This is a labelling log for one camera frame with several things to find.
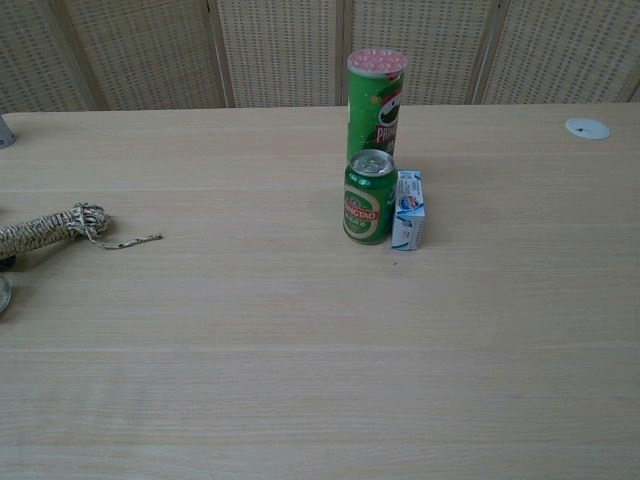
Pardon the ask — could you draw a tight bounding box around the white blue small carton box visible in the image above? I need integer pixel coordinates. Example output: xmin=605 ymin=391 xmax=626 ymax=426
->
xmin=390 ymin=169 xmax=428 ymax=253

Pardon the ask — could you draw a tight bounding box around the beige perforated folding screen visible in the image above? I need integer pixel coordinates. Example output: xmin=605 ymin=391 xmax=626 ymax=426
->
xmin=0 ymin=0 xmax=640 ymax=115

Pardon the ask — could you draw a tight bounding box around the green Tsingtao beer can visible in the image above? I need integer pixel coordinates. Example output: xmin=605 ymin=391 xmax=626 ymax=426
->
xmin=342 ymin=148 xmax=399 ymax=247

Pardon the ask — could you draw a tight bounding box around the white round table grommet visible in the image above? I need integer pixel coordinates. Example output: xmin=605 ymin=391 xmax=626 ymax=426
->
xmin=564 ymin=117 xmax=612 ymax=141

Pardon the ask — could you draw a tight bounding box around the braided beige black rope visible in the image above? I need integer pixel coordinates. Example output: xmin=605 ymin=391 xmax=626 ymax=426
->
xmin=0 ymin=201 xmax=165 ymax=261

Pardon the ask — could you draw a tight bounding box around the green Pringles chips tube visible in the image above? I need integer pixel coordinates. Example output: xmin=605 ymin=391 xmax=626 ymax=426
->
xmin=346 ymin=48 xmax=408 ymax=163

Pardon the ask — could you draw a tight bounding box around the grey metal cylinder object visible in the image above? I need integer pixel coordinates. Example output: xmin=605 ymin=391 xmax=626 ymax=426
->
xmin=0 ymin=113 xmax=17 ymax=150

